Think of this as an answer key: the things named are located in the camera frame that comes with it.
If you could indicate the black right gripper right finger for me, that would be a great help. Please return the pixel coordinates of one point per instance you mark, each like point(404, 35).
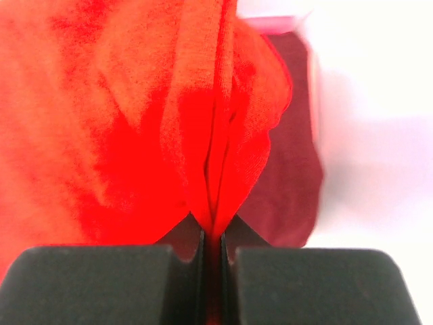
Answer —
point(267, 285)

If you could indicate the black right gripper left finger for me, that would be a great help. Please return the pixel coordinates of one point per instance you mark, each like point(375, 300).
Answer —
point(155, 284)

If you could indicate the red t shirt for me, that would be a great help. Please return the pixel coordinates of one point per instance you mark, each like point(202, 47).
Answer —
point(119, 119)

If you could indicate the folded dark maroon t shirt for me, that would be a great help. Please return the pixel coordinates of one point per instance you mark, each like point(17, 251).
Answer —
point(283, 205)

